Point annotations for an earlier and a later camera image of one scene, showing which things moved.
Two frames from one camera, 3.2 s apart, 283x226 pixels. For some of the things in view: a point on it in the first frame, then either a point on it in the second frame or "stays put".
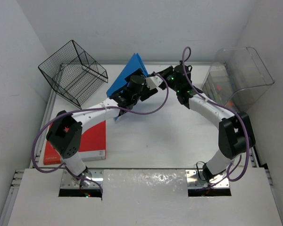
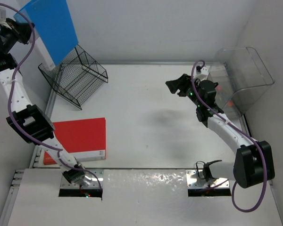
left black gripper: [146, 91] -> [20, 31]
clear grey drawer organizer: [237, 79] stays put
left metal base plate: [69, 181] stays put
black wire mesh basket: [74, 75] stays put
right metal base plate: [193, 181] stays put
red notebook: [93, 146] stays put
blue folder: [134, 64] -> [53, 21]
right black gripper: [163, 73] -> [181, 83]
